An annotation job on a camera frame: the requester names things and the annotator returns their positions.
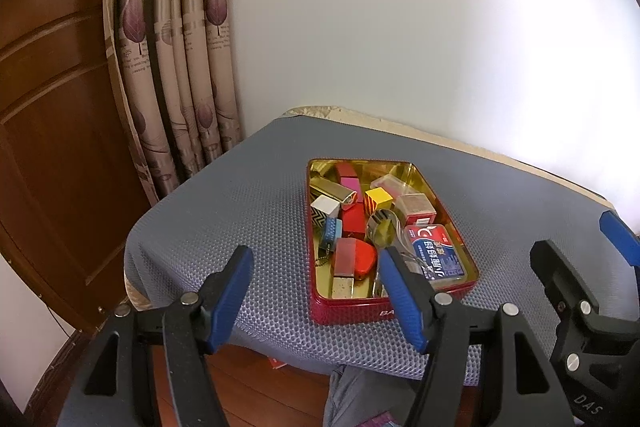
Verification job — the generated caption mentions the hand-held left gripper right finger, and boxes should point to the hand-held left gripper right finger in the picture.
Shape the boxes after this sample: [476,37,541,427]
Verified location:
[376,246,577,427]

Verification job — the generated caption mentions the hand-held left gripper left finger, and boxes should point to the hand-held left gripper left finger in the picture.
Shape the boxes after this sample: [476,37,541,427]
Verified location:
[56,245,255,427]

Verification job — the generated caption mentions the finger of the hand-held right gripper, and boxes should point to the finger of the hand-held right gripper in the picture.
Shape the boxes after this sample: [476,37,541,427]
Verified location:
[530,239,640,378]
[599,209,640,268]

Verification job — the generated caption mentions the red tin box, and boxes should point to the red tin box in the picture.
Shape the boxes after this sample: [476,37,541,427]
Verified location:
[306,158,479,325]

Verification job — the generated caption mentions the clear playing card case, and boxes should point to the clear playing card case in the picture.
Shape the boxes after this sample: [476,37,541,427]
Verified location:
[402,223,473,290]

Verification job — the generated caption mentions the orange-red block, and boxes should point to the orange-red block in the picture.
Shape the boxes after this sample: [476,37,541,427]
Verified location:
[334,237,378,280]

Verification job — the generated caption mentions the clear red barcode box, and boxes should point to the clear red barcode box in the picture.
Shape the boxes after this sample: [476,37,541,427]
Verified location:
[395,193,435,228]

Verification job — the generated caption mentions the red block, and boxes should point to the red block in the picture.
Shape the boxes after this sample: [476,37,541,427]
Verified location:
[341,202,368,235]

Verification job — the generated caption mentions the yellow striped block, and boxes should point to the yellow striped block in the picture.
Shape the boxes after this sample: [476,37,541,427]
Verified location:
[364,188,392,214]

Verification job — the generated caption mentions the clear plastic box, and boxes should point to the clear plastic box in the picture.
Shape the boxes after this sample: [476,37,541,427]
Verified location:
[370,173,406,198]

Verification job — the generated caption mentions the white black striped block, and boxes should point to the white black striped block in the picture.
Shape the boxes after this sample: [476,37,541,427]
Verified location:
[310,196,342,224]

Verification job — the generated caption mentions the person's grey trouser leg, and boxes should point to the person's grey trouser leg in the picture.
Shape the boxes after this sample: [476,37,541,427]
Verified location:
[325,366,431,427]

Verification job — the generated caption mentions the purple cloth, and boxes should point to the purple cloth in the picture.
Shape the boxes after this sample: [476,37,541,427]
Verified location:
[360,411,408,427]

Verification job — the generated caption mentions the brown wooden door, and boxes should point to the brown wooden door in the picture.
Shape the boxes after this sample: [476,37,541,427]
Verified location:
[0,0,161,338]

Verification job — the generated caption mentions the patterned beige curtain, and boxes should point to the patterned beige curtain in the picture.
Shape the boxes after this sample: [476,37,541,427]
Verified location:
[102,0,246,208]

